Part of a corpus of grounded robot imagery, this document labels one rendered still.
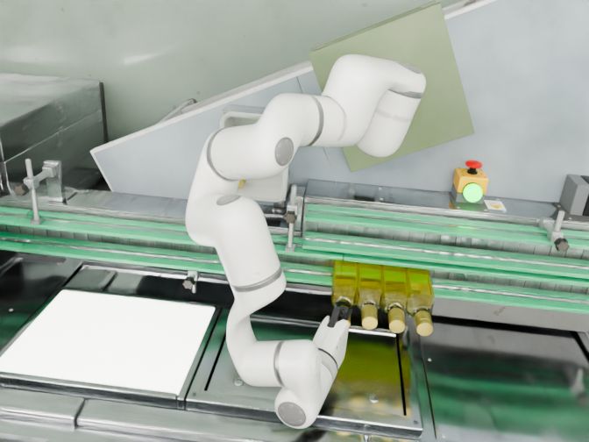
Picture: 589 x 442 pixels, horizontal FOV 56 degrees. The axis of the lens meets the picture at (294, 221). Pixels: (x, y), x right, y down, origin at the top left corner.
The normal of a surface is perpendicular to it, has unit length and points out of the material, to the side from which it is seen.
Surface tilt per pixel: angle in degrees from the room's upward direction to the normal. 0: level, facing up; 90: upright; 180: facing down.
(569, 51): 0
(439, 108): 2
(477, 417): 90
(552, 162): 0
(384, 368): 90
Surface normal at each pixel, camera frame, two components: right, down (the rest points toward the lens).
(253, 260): 0.32, 0.23
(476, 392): 0.07, -0.91
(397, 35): -0.12, 0.44
